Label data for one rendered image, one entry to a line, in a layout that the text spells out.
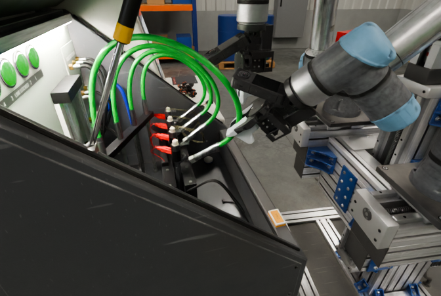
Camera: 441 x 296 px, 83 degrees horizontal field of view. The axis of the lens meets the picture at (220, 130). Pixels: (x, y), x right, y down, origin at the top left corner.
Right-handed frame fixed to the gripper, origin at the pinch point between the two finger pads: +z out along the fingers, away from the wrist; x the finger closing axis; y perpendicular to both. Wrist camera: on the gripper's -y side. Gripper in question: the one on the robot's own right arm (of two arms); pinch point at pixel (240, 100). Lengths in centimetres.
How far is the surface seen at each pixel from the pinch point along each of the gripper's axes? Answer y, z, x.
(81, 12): -43, -21, 38
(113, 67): -27.4, -19.1, -29.7
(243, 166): 4.1, 28.2, 5.4
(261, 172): 64, 123, 107
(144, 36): -23.5, -18.8, -4.8
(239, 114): -4.8, -2.0, -12.5
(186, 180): -17.1, 25.2, -0.2
